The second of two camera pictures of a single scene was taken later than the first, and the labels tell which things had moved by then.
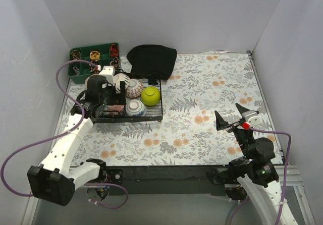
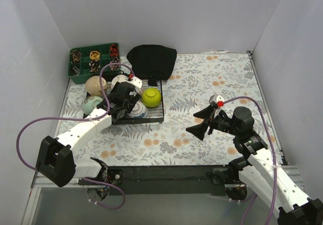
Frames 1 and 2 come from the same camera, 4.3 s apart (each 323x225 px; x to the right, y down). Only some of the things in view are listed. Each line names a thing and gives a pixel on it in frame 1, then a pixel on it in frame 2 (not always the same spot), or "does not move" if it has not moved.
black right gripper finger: x=240 y=108 → x=206 y=113
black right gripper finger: x=220 y=123 → x=199 y=130
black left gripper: x=121 y=97 → x=133 y=98
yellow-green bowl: x=150 y=96 does not move
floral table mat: x=201 y=83 does not move
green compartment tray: x=106 y=55 does not move
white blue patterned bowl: x=136 y=108 does not move
